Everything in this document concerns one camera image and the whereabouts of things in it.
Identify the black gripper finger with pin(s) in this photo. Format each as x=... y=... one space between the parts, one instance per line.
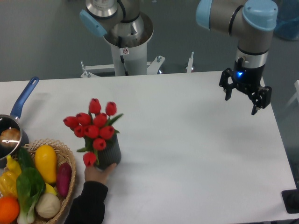
x=261 y=98
x=227 y=83

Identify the person's hand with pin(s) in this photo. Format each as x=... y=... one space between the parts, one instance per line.
x=92 y=174

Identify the red tulip bouquet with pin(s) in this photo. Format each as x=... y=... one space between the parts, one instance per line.
x=95 y=128

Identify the green cucumber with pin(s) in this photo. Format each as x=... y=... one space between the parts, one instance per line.
x=24 y=158

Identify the white chair part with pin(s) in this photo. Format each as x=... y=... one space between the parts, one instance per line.
x=294 y=100

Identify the orange fruit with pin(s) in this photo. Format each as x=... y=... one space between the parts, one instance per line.
x=9 y=209

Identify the blue plastic bin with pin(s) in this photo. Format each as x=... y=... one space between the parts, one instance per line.
x=287 y=26

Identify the dark grey ribbed vase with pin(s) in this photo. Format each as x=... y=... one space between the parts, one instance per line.
x=111 y=154

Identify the yellow squash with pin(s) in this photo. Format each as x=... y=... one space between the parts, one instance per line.
x=46 y=163

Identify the yellow bell pepper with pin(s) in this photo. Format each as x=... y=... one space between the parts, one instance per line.
x=8 y=184

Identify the bread roll in pan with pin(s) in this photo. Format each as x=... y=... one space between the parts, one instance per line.
x=10 y=138

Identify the purple eggplant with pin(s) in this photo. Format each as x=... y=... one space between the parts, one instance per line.
x=63 y=179

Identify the black sleeved forearm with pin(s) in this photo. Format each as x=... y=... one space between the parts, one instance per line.
x=89 y=207

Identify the black device at table edge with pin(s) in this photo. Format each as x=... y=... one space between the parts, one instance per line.
x=291 y=200

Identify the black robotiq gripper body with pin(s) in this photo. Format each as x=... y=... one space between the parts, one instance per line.
x=246 y=80

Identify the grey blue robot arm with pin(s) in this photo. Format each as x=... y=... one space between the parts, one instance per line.
x=251 y=21

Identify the white garlic bulb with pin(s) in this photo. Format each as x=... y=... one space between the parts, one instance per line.
x=48 y=206

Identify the woven wicker basket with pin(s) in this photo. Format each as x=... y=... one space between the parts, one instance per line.
x=64 y=154

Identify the blue handled saucepan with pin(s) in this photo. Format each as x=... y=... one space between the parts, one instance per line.
x=12 y=121

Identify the green bok choy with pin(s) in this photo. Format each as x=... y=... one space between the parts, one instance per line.
x=30 y=186

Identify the small yellow pepper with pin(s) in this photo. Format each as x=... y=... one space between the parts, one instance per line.
x=13 y=165

